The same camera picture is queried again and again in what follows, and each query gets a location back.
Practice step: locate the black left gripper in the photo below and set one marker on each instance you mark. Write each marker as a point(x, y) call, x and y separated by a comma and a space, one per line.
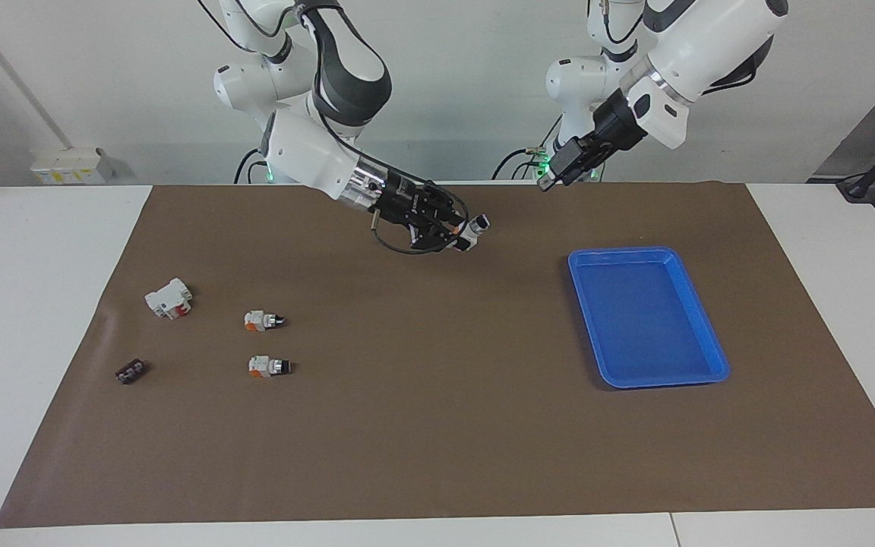
point(620, 125)

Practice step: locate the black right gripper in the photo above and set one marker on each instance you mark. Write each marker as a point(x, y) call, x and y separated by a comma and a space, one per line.
point(407, 201)

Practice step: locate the blue plastic tray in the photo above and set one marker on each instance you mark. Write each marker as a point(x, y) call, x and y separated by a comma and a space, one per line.
point(646, 319)

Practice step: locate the brown table mat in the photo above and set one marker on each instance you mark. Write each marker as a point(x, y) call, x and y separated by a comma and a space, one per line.
point(437, 418)

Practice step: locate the white circuit breaker red lever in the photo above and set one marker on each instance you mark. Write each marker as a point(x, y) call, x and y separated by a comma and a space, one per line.
point(166, 298)

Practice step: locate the small dark terminal block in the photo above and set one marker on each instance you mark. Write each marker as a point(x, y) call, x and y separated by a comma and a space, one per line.
point(131, 371)

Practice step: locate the white wall socket box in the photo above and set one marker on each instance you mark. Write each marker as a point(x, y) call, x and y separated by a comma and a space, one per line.
point(73, 165)

